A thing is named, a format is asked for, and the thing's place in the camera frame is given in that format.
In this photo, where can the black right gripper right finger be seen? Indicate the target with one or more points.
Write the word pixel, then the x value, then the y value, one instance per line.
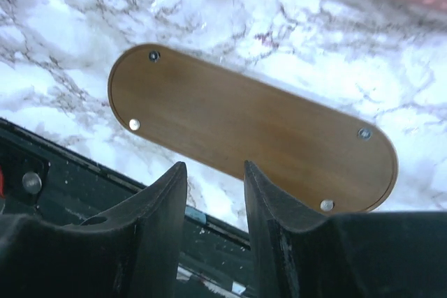
pixel 298 252

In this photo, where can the black front mounting rail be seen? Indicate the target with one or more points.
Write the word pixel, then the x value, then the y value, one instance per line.
pixel 60 186

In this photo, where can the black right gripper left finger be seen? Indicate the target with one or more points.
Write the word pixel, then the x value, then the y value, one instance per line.
pixel 130 250

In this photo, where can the oval wooden tray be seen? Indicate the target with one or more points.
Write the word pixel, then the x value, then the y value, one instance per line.
pixel 222 118

